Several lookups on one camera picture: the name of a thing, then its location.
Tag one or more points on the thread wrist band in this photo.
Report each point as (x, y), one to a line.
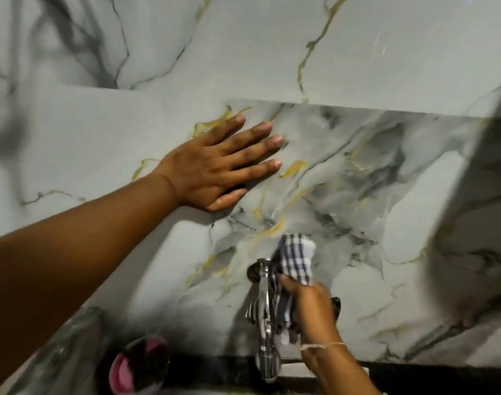
(322, 346)

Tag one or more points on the person's right thumb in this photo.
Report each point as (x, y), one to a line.
(289, 283)

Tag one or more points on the person's left hand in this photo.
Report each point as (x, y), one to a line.
(201, 170)

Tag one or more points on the person's left little finger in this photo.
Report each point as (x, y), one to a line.
(223, 127)

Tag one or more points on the person's left thumb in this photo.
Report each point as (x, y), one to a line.
(227, 200)

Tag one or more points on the person's left middle finger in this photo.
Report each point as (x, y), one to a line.
(256, 149)

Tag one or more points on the person's left forearm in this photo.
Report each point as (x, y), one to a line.
(65, 259)

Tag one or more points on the person's right hand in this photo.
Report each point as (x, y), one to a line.
(314, 312)

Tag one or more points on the clear plastic bag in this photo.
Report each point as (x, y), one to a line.
(61, 353)

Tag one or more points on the checkered white cleaning cloth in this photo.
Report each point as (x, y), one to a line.
(289, 279)

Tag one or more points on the pink plastic bucket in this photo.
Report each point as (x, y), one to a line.
(140, 365)

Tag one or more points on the chrome wall tap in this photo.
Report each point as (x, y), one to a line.
(266, 320)

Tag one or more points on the person's right forearm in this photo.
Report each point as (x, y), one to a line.
(337, 370)

